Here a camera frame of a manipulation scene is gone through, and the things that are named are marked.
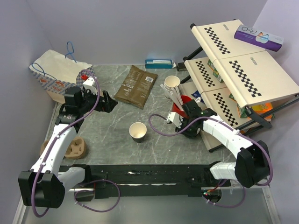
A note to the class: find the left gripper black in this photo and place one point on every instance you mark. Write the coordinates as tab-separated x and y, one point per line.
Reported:
107	105

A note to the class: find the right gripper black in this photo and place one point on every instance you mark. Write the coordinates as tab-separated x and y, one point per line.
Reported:
191	135

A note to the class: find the black paper coffee cup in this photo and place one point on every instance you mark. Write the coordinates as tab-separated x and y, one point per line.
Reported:
138	131

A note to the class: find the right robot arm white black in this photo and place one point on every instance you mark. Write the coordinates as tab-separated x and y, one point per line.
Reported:
252	163

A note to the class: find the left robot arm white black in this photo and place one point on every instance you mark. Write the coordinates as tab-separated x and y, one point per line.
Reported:
41	186

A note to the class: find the brown coffee bean pouch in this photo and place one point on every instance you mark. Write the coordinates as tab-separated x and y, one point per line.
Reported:
136	87

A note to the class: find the red cup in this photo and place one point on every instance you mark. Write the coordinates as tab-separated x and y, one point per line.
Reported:
182	113

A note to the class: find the stack of paper cups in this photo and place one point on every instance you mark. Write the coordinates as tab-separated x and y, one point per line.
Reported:
170	87

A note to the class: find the brown pulp cup carrier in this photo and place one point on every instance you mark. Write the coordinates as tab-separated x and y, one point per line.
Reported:
77	149

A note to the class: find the teal blue box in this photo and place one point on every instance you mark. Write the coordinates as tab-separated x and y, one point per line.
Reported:
159	64

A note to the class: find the blue checkered paper bag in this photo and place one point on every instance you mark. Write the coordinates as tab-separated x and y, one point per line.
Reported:
56	72

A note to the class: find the green snack boxes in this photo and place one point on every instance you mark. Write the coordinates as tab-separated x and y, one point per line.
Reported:
215	72

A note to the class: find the cream checkered tiered shelf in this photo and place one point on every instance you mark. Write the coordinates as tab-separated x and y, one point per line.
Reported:
255	86

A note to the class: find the purple white box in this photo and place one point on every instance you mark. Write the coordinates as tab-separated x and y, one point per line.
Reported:
259	38

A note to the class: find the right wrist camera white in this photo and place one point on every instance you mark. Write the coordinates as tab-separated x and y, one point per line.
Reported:
175	119

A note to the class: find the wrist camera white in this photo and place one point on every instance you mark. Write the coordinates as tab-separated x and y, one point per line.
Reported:
175	119
90	84

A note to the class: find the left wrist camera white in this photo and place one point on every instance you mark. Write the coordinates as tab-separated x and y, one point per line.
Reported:
90	84

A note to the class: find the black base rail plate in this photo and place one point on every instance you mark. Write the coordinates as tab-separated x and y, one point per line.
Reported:
148	180

